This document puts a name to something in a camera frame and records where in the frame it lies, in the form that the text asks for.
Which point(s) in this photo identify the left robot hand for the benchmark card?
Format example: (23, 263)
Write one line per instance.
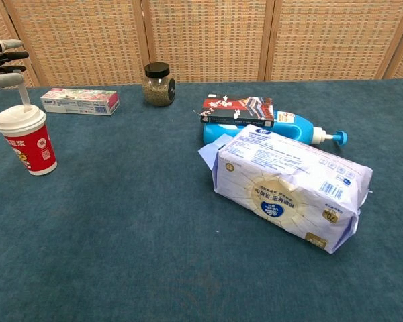
(0, 57)

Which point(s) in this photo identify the white translucent straw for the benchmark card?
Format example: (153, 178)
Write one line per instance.
(24, 97)

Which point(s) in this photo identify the red paper cup white lid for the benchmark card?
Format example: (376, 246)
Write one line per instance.
(32, 147)

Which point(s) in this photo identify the glass jar black lid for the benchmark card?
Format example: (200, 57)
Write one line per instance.
(158, 90)

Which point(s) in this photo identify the pink white toothpaste box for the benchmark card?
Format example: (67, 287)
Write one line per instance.
(80, 102)

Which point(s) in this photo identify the woven bamboo folding screen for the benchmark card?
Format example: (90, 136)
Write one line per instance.
(205, 40)

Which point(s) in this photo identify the blue pump detergent bottle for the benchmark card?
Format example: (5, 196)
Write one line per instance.
(215, 131)

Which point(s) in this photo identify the red black book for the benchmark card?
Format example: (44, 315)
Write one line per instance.
(242, 107)

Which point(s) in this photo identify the white wet wipes pack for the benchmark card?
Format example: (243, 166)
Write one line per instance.
(289, 181)

